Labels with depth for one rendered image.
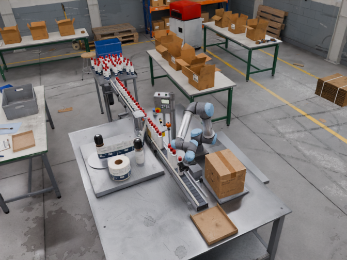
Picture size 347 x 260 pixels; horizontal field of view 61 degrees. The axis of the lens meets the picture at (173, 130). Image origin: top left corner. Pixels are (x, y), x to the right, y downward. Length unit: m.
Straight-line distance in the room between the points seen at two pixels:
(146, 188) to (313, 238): 1.89
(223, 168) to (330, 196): 1.97
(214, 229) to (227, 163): 0.56
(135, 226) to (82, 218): 1.40
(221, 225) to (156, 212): 0.55
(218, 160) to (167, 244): 0.82
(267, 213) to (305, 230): 1.14
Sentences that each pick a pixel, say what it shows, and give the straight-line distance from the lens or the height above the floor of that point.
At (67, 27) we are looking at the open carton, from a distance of 7.99.
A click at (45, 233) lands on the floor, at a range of 3.82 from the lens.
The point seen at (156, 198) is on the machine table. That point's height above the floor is 0.83.
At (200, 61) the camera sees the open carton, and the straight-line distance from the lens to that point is 4.77.
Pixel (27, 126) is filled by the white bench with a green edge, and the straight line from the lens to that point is 4.19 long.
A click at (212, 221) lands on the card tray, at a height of 0.83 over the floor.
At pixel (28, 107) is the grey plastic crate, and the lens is 4.38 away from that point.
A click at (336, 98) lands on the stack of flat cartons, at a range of 6.21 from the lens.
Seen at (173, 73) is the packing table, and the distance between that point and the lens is 5.09.
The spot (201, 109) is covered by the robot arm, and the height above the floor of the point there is 1.49.
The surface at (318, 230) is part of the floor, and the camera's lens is 3.74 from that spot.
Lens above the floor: 2.78
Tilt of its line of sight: 34 degrees down
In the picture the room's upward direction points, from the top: 3 degrees counter-clockwise
